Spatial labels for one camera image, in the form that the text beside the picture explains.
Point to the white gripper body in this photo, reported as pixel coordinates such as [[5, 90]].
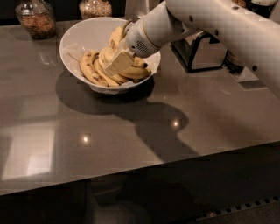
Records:
[[137, 40]]

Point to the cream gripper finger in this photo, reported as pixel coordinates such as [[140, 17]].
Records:
[[120, 61]]

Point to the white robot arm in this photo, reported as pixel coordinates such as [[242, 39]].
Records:
[[253, 39]]

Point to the middle yellow banana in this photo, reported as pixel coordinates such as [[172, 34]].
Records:
[[138, 62]]

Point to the front curved yellow banana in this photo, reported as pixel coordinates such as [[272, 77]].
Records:
[[135, 72]]

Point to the lower left yellow banana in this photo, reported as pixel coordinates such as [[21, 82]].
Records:
[[98, 68]]

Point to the upright back yellow banana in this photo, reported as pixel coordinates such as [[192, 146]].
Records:
[[117, 35]]

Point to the spotted left yellow banana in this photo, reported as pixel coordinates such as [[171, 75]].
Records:
[[88, 70]]

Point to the white bowl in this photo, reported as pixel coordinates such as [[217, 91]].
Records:
[[93, 34]]

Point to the black napkin dispenser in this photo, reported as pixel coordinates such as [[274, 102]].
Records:
[[199, 52]]

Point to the middle glass cereal jar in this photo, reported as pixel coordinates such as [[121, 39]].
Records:
[[95, 8]]

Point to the left glass granola jar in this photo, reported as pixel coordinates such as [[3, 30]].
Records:
[[37, 17]]

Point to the floor power strip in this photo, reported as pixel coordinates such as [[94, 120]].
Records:
[[238, 208]]

